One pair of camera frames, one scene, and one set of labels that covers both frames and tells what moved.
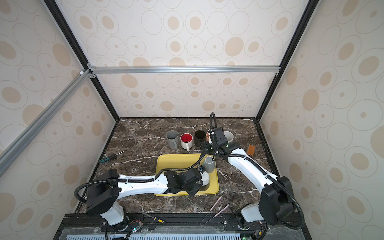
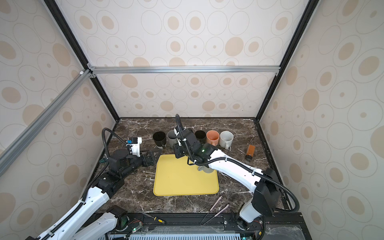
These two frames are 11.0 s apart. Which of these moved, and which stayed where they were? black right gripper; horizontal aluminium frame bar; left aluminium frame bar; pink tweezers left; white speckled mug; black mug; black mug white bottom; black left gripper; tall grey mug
Moved: black right gripper; black mug white bottom; black left gripper
Stayed: horizontal aluminium frame bar; white speckled mug; left aluminium frame bar; black mug; tall grey mug; pink tweezers left
